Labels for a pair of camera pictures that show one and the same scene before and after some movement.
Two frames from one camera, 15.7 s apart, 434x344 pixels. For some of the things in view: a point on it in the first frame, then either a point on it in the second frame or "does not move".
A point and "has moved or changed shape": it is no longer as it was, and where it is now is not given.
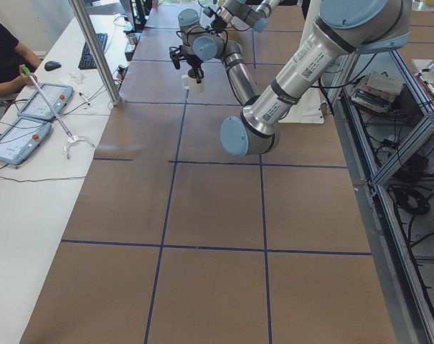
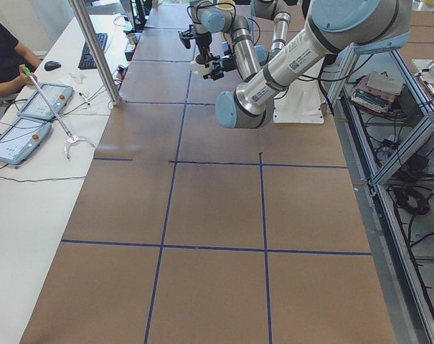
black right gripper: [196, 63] → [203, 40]
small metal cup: [132, 38] does not move
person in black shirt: [10, 64] does not move
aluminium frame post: [112, 89] does not move
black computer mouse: [52, 65] does not move
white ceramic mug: [192, 85] has moved or changed shape
